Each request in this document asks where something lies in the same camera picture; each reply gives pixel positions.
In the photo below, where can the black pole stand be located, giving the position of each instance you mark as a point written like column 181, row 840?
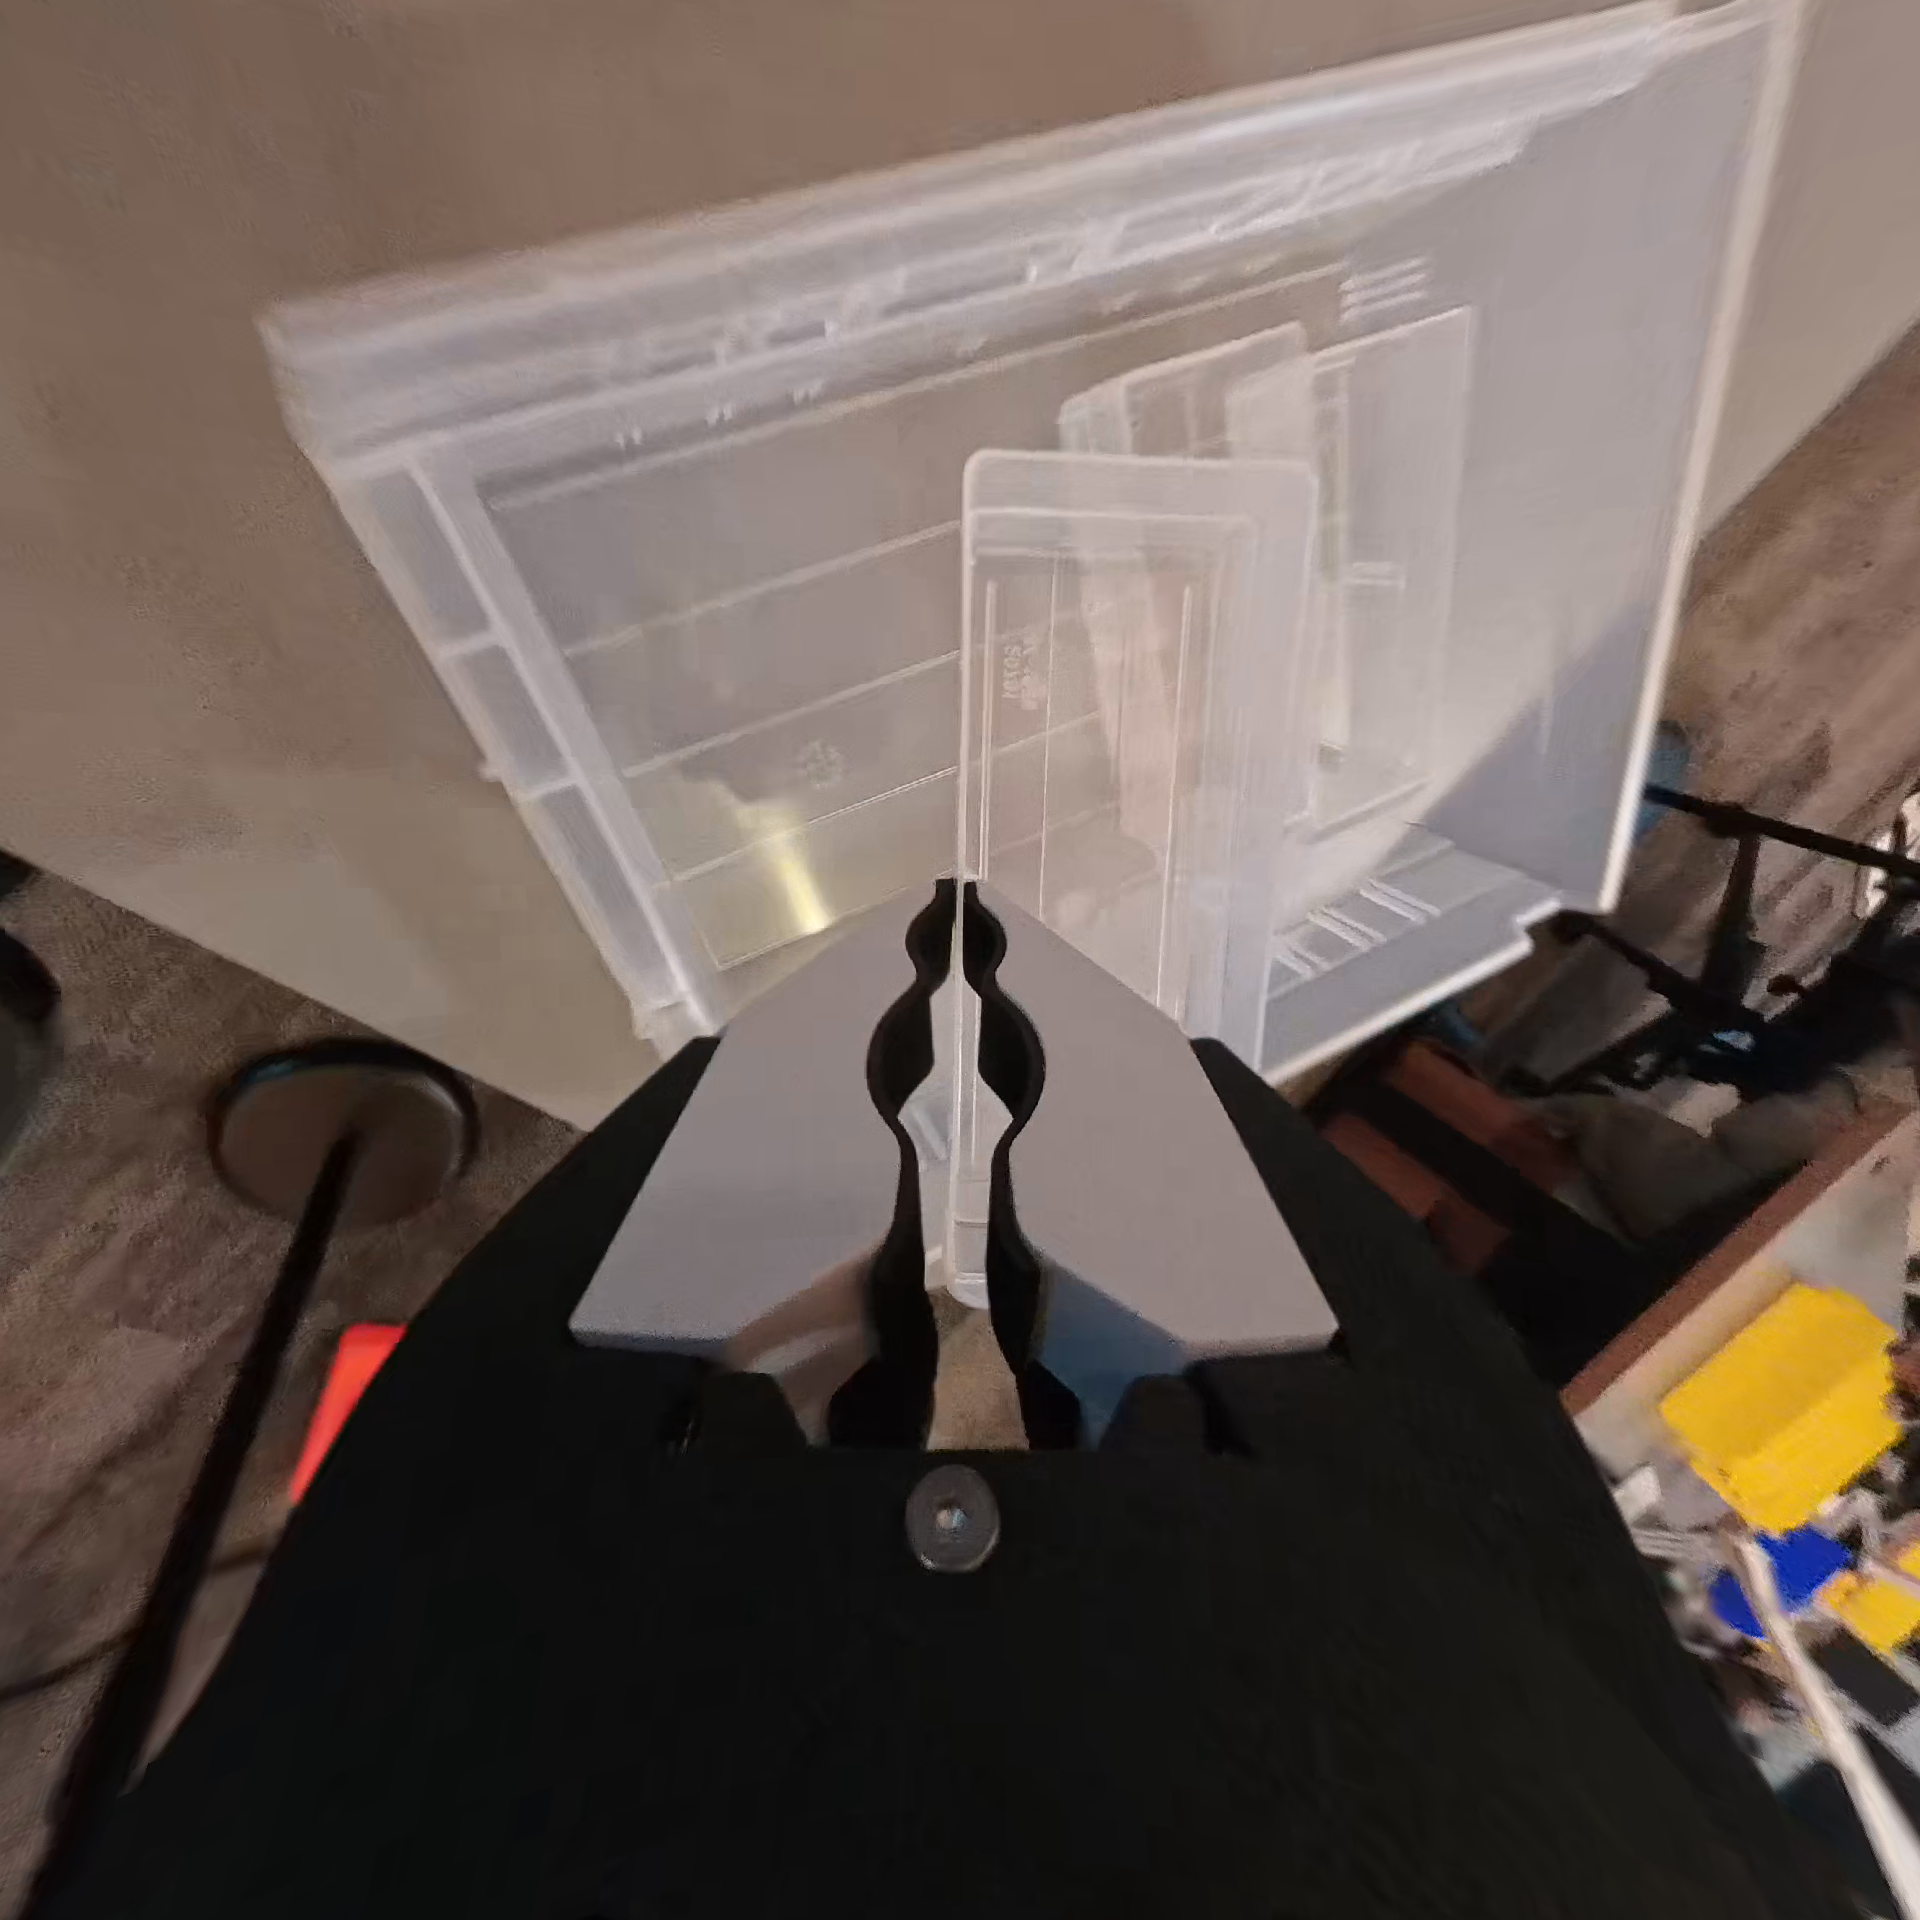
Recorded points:
column 337, row 1117

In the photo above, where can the yellow plastic bin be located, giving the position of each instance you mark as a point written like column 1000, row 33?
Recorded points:
column 1874, row 1604
column 1778, row 1402

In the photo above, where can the black office chair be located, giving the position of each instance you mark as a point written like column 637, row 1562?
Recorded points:
column 1695, row 990

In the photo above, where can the wooden work desk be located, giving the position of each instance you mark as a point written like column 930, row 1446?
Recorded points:
column 1679, row 1350

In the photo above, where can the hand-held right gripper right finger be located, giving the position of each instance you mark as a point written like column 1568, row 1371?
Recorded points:
column 1156, row 1184

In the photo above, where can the blue plastic bin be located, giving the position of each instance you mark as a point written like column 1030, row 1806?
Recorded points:
column 1785, row 1583

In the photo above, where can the red object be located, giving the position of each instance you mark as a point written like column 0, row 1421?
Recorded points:
column 352, row 1394

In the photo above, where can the large clear plastic bin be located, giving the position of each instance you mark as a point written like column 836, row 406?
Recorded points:
column 674, row 599

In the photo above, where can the small clear plastic drawer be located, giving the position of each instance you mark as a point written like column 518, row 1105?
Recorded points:
column 1200, row 397
column 1394, row 524
column 1109, row 749

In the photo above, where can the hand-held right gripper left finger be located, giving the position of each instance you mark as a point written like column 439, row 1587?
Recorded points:
column 749, row 1169

